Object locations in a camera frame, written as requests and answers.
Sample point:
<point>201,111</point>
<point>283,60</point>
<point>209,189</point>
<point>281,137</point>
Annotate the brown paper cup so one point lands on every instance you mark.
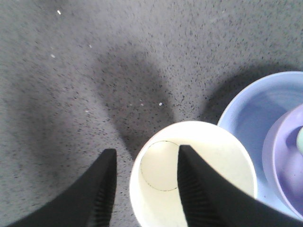
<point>154,190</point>

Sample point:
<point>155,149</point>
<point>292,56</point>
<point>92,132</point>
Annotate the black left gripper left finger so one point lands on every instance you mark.
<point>87,202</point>

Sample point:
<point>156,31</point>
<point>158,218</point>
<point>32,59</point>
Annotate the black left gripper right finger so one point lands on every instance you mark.
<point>209,200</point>

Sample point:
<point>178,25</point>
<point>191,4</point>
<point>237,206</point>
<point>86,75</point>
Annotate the lilac plastic bowl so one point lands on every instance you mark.
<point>283,162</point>

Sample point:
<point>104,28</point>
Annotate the pale green plastic spoon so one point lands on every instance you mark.
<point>299,141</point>

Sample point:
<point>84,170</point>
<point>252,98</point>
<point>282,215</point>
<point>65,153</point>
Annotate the light blue plate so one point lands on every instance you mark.
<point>250,115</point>

